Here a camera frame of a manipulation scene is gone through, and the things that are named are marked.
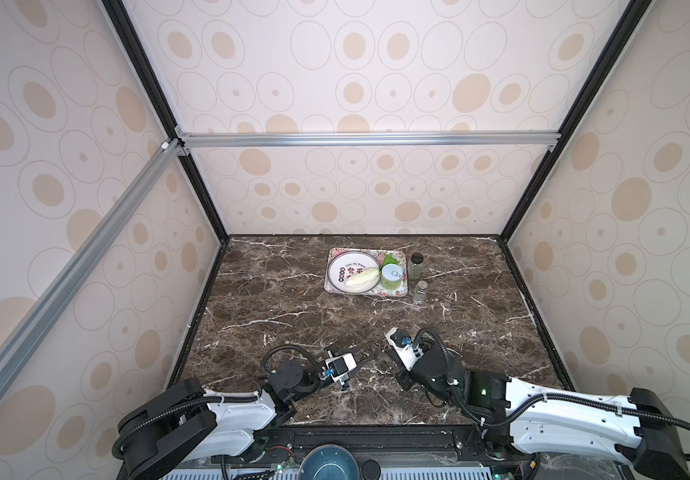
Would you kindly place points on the pale green toy cabbage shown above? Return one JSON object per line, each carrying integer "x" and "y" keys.
{"x": 362, "y": 282}

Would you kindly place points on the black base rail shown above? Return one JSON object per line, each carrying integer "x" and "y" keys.
{"x": 387, "y": 452}

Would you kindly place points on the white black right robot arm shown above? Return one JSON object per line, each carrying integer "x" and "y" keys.
{"x": 509, "y": 414}

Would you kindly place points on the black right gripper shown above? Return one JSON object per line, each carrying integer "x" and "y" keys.
{"x": 401, "y": 370}

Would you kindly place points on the silver aluminium crossbar back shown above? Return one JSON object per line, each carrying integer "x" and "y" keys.
{"x": 366, "y": 139}

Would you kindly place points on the silver aluminium crossbar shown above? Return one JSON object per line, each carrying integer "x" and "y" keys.
{"x": 366, "y": 139}
{"x": 22, "y": 343}

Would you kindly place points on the black corner frame post right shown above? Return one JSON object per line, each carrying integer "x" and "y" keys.
{"x": 609, "y": 56}

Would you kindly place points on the green toy leaf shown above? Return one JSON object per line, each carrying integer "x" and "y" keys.
{"x": 390, "y": 259}

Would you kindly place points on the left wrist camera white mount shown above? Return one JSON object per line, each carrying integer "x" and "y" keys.
{"x": 340, "y": 368}

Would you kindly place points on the black corner frame post left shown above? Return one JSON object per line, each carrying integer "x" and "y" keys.
{"x": 124, "y": 28}

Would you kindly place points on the black corner frame post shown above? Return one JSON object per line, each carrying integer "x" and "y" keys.
{"x": 609, "y": 56}
{"x": 124, "y": 28}

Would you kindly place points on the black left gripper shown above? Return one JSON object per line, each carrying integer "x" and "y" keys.
{"x": 337, "y": 353}

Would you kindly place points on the dark lid glass jar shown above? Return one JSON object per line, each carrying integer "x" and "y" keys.
{"x": 415, "y": 266}

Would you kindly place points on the white plate with red text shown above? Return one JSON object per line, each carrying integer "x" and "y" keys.
{"x": 348, "y": 264}

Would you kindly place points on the small clear glass jar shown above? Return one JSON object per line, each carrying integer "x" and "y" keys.
{"x": 420, "y": 294}

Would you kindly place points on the green tin can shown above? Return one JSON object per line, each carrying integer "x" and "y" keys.
{"x": 392, "y": 276}

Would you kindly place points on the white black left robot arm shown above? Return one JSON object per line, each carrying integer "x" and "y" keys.
{"x": 188, "y": 421}

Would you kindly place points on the silver aluminium crossbar left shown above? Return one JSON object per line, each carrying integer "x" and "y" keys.
{"x": 22, "y": 343}

